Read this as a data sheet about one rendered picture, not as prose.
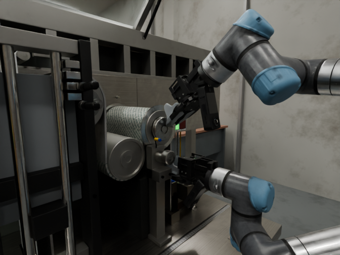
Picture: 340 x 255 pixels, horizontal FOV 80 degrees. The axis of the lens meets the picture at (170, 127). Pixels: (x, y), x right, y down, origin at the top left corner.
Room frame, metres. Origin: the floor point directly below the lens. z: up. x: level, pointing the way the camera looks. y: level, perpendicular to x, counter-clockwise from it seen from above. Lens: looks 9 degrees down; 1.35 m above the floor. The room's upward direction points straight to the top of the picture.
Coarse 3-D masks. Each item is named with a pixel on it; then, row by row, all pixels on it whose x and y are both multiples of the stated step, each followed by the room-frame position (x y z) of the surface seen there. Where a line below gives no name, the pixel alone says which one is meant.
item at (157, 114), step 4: (156, 112) 0.62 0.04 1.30; (160, 112) 0.63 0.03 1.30; (164, 112) 0.64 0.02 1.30; (152, 116) 0.61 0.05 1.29; (156, 116) 0.62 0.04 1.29; (164, 116) 0.64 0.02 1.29; (148, 120) 0.60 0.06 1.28; (152, 120) 0.61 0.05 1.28; (148, 124) 0.60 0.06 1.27; (148, 128) 0.60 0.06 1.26; (172, 128) 0.67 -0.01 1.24; (148, 132) 0.60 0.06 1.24; (172, 132) 0.67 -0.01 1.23; (148, 136) 0.60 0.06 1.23; (152, 136) 0.61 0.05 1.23; (148, 140) 0.60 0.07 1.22; (152, 140) 0.61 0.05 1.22
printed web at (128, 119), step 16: (96, 80) 0.50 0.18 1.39; (112, 112) 0.75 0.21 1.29; (128, 112) 0.68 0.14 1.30; (144, 112) 0.63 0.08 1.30; (96, 128) 0.55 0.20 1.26; (112, 128) 0.72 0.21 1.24; (128, 128) 0.65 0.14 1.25; (96, 144) 0.55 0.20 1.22; (112, 176) 0.52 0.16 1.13; (48, 240) 0.42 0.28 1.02
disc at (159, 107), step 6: (150, 108) 0.61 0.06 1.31; (156, 108) 0.62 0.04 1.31; (162, 108) 0.64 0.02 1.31; (150, 114) 0.61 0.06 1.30; (144, 120) 0.59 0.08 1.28; (144, 126) 0.59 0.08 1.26; (144, 132) 0.59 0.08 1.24; (174, 132) 0.68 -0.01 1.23; (144, 138) 0.59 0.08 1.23; (144, 144) 0.59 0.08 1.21; (150, 144) 0.61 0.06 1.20; (168, 144) 0.66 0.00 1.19
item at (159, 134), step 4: (160, 116) 0.63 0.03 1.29; (156, 120) 0.61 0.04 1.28; (160, 120) 0.61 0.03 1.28; (164, 120) 0.62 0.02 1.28; (152, 124) 0.61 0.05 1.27; (156, 124) 0.60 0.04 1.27; (160, 124) 0.61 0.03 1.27; (164, 124) 0.63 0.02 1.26; (152, 128) 0.60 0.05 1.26; (156, 128) 0.60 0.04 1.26; (160, 128) 0.61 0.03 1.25; (164, 128) 0.62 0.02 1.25; (168, 128) 0.63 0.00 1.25; (152, 132) 0.60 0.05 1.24; (156, 132) 0.60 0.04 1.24; (160, 132) 0.61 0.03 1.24; (164, 132) 0.63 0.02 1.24; (168, 132) 0.63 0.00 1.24; (156, 136) 0.60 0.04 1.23; (160, 136) 0.61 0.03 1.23; (164, 136) 0.62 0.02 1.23; (168, 136) 0.63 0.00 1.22; (164, 140) 0.62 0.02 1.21
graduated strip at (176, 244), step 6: (222, 210) 0.74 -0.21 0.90; (210, 216) 0.71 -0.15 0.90; (216, 216) 0.71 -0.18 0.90; (204, 222) 0.67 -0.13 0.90; (198, 228) 0.64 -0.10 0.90; (186, 234) 0.60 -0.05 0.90; (192, 234) 0.60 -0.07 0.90; (180, 240) 0.58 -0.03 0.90; (168, 246) 0.55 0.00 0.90; (174, 246) 0.55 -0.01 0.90; (162, 252) 0.53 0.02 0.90; (168, 252) 0.53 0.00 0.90
